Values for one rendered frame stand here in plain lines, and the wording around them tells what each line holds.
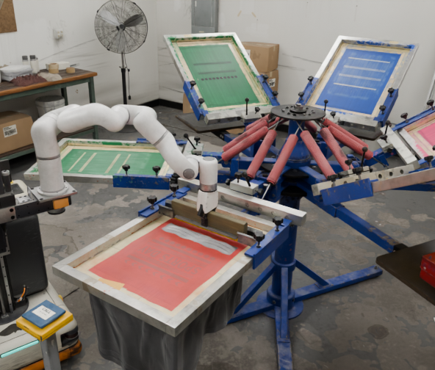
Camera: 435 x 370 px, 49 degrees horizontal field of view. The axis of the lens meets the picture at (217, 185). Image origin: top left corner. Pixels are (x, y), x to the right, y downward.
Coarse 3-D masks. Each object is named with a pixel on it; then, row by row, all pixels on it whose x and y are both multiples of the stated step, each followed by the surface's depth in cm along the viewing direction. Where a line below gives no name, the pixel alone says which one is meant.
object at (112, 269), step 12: (156, 228) 211; (192, 228) 212; (144, 240) 202; (180, 240) 203; (120, 252) 193; (132, 252) 194; (96, 264) 185; (108, 264) 185; (120, 264) 185; (108, 276) 178; (120, 276) 178; (132, 276) 179; (144, 276) 179
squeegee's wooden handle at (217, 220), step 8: (176, 200) 213; (176, 208) 214; (184, 208) 211; (192, 208) 208; (184, 216) 213; (192, 216) 210; (208, 216) 205; (216, 216) 202; (224, 216) 201; (208, 224) 206; (216, 224) 203; (224, 224) 201; (232, 224) 198; (240, 224) 196; (232, 232) 200; (240, 232) 197
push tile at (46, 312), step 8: (40, 304) 161; (48, 304) 161; (32, 312) 157; (40, 312) 157; (48, 312) 157; (56, 312) 157; (64, 312) 158; (32, 320) 153; (40, 320) 153; (48, 320) 153; (40, 328) 151
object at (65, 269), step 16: (224, 208) 222; (128, 224) 207; (144, 224) 212; (256, 224) 213; (272, 224) 210; (112, 240) 197; (80, 256) 184; (64, 272) 174; (80, 272) 174; (224, 272) 176; (240, 272) 179; (80, 288) 172; (96, 288) 166; (112, 288) 166; (208, 288) 167; (224, 288) 171; (112, 304) 163; (128, 304) 159; (144, 304) 159; (192, 304) 159; (208, 304) 164; (144, 320) 156; (160, 320) 152; (176, 320) 152; (192, 320) 157
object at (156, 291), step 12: (228, 240) 204; (204, 252) 195; (216, 252) 195; (216, 264) 187; (204, 276) 180; (132, 288) 172; (144, 288) 172; (156, 288) 172; (168, 288) 173; (180, 288) 173; (192, 288) 173; (156, 300) 166; (168, 300) 166; (180, 300) 166
